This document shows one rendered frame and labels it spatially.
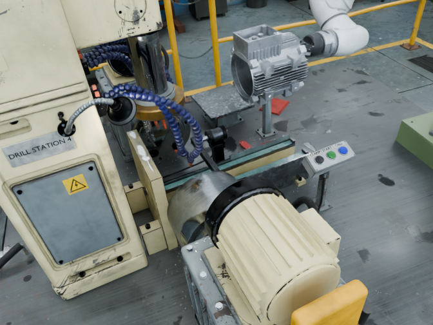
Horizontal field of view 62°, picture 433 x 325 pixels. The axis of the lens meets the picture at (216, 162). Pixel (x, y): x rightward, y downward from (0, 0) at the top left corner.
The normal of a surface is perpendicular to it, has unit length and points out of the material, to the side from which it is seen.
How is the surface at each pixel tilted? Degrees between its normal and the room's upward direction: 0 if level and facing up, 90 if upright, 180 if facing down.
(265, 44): 91
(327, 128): 0
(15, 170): 90
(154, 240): 90
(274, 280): 40
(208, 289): 0
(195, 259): 0
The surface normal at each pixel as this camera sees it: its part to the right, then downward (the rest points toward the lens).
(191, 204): -0.55, -0.48
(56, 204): 0.42, 0.55
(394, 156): -0.08, -0.76
